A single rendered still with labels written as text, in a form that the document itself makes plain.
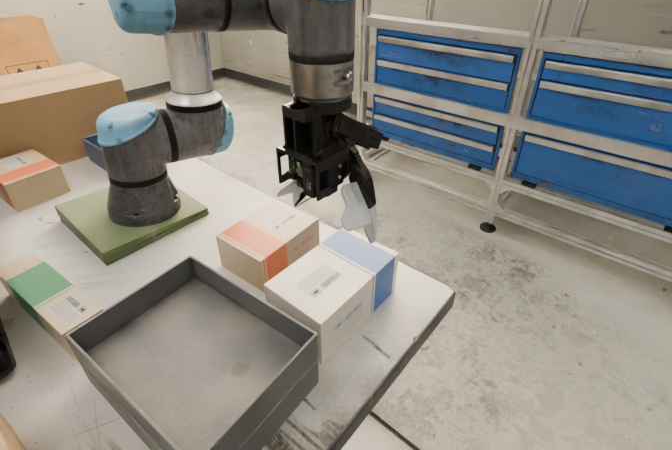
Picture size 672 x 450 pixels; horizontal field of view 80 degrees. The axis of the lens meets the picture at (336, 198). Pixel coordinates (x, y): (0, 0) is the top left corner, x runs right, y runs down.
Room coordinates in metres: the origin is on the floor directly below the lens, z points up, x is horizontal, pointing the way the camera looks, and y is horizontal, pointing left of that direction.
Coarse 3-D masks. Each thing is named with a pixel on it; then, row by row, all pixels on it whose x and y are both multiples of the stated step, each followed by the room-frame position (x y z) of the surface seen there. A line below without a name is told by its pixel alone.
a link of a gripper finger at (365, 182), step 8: (352, 160) 0.46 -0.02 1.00; (360, 160) 0.46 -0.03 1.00; (352, 168) 0.45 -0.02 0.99; (360, 168) 0.45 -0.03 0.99; (352, 176) 0.45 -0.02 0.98; (360, 176) 0.45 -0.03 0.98; (368, 176) 0.45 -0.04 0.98; (360, 184) 0.45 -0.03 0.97; (368, 184) 0.44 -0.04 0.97; (368, 192) 0.44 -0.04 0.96; (368, 200) 0.44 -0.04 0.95; (368, 208) 0.44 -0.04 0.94
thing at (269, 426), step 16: (96, 384) 0.32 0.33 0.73; (304, 384) 0.32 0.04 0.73; (112, 400) 0.29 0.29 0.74; (288, 400) 0.30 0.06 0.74; (128, 416) 0.27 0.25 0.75; (272, 416) 0.27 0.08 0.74; (288, 416) 0.29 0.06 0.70; (144, 432) 0.25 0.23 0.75; (256, 432) 0.25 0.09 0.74; (272, 432) 0.27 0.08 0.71; (160, 448) 0.23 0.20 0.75; (240, 448) 0.23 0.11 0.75; (256, 448) 0.25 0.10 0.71
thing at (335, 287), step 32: (320, 256) 0.52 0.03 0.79; (352, 256) 0.52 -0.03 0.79; (384, 256) 0.52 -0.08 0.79; (288, 288) 0.44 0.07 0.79; (320, 288) 0.44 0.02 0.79; (352, 288) 0.44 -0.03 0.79; (384, 288) 0.50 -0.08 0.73; (320, 320) 0.38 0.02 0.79; (352, 320) 0.43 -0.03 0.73; (320, 352) 0.37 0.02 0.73
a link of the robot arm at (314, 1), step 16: (272, 0) 0.48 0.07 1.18; (288, 0) 0.45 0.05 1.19; (304, 0) 0.44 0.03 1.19; (320, 0) 0.43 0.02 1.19; (336, 0) 0.44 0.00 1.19; (352, 0) 0.45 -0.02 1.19; (272, 16) 0.49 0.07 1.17; (288, 16) 0.45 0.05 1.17; (304, 16) 0.44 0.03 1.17; (320, 16) 0.43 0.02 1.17; (336, 16) 0.44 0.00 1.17; (352, 16) 0.45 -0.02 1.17; (288, 32) 0.46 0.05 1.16; (304, 32) 0.44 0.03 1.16; (320, 32) 0.43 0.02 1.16; (336, 32) 0.44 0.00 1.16; (352, 32) 0.46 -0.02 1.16; (288, 48) 0.46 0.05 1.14; (304, 48) 0.44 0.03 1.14; (320, 48) 0.43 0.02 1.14; (336, 48) 0.44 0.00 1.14; (352, 48) 0.46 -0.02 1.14; (320, 64) 0.43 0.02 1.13
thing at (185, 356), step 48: (144, 288) 0.44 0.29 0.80; (192, 288) 0.48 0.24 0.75; (240, 288) 0.43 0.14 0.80; (96, 336) 0.37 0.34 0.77; (144, 336) 0.38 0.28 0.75; (192, 336) 0.38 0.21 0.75; (240, 336) 0.38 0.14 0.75; (288, 336) 0.38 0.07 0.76; (144, 384) 0.31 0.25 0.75; (192, 384) 0.31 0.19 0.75; (240, 384) 0.31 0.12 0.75; (288, 384) 0.30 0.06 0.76; (192, 432) 0.25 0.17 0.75; (240, 432) 0.24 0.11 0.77
